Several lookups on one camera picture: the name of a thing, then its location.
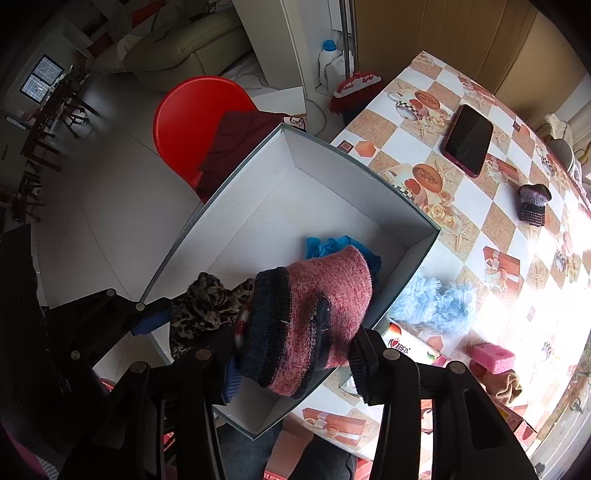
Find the beige sock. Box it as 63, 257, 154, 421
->
480, 369, 523, 406

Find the cream sofa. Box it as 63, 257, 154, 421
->
92, 7, 257, 93

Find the patterned checkered tablecloth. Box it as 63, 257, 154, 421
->
300, 51, 591, 462

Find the red broom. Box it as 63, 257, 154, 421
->
328, 0, 383, 116

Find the white detergent bottle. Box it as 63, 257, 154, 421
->
318, 40, 355, 90

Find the white door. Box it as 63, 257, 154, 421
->
231, 0, 352, 116

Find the dark red cloth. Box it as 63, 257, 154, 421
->
198, 110, 289, 190

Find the tissue packet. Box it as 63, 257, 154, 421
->
385, 320, 441, 367

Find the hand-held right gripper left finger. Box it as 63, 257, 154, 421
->
58, 346, 245, 480

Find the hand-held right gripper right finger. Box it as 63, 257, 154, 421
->
347, 328, 539, 480

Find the pink sponge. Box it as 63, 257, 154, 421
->
468, 342, 517, 376

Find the dark wooden chair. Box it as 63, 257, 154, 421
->
21, 99, 100, 171
0, 171, 47, 222

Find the purple black knitted sock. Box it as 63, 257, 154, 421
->
516, 183, 552, 228

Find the white grey cardboard box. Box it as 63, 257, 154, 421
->
139, 122, 440, 439

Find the grey white knitted item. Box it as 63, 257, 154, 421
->
536, 113, 583, 178

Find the leopard print cloth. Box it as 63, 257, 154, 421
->
168, 272, 257, 363

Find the person's leg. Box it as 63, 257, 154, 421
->
222, 422, 358, 480

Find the brown cardboard sheet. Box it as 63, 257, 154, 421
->
353, 0, 550, 116

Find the light blue fluffy cloth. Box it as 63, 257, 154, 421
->
390, 272, 478, 334

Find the smartphone in red case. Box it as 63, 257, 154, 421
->
441, 104, 495, 178

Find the red plastic chair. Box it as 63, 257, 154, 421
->
153, 76, 259, 204

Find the pink navy knitted sock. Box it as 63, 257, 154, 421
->
235, 244, 374, 400

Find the window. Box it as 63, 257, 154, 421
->
22, 54, 65, 102

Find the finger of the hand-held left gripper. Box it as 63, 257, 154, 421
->
44, 288, 174, 370

